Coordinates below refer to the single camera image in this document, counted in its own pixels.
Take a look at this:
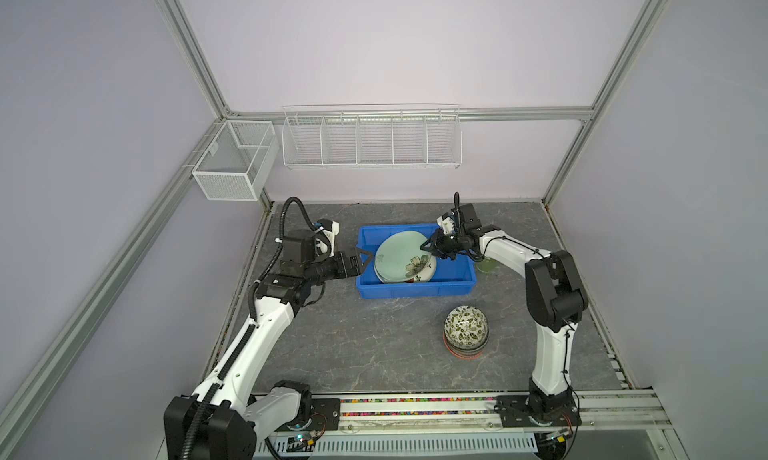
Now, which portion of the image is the green flower plate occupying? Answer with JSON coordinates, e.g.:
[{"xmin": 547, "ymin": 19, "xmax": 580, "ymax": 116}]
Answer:
[{"xmin": 374, "ymin": 230, "xmax": 437, "ymax": 279}]

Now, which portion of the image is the green leaf patterned bowl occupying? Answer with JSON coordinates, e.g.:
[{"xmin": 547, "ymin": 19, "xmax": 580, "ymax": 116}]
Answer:
[{"xmin": 443, "ymin": 305, "xmax": 490, "ymax": 352}]

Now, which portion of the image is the red rimmed bottom bowl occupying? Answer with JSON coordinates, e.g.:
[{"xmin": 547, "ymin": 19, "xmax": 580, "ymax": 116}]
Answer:
[{"xmin": 443, "ymin": 335, "xmax": 488, "ymax": 360}]

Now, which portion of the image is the white watermelon pattern plate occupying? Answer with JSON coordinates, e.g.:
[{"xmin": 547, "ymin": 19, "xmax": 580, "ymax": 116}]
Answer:
[{"xmin": 374, "ymin": 261, "xmax": 437, "ymax": 284}]

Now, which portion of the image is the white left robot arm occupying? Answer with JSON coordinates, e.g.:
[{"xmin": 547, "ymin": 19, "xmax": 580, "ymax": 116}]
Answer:
[{"xmin": 163, "ymin": 196, "xmax": 373, "ymax": 459}]

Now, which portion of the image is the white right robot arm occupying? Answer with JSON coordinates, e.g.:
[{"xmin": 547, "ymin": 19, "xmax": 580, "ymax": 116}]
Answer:
[{"xmin": 421, "ymin": 193, "xmax": 588, "ymax": 426}]

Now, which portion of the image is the blue plastic bin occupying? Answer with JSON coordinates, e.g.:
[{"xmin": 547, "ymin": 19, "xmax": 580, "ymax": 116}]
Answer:
[{"xmin": 355, "ymin": 223, "xmax": 477, "ymax": 299}]

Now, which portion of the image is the green glass cup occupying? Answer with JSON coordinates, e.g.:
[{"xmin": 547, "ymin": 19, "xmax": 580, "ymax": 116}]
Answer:
[{"xmin": 475, "ymin": 257, "xmax": 499, "ymax": 274}]

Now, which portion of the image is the white mesh basket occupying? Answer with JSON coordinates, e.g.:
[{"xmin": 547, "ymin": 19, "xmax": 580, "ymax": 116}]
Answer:
[{"xmin": 192, "ymin": 120, "xmax": 279, "ymax": 201}]

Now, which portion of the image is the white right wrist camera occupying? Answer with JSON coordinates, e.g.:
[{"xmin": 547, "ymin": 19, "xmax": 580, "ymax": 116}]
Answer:
[{"xmin": 437, "ymin": 213, "xmax": 457, "ymax": 236}]

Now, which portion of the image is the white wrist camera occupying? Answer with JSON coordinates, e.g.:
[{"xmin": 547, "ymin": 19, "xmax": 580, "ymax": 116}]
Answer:
[
  {"xmin": 315, "ymin": 218, "xmax": 340, "ymax": 258},
  {"xmin": 437, "ymin": 213, "xmax": 457, "ymax": 236}
]

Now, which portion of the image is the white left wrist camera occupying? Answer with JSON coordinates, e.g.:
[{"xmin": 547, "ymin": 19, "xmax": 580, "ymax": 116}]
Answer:
[{"xmin": 315, "ymin": 218, "xmax": 340, "ymax": 258}]

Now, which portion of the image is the white wire rack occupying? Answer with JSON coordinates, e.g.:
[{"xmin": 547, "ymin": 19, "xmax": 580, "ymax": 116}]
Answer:
[{"xmin": 282, "ymin": 104, "xmax": 463, "ymax": 169}]

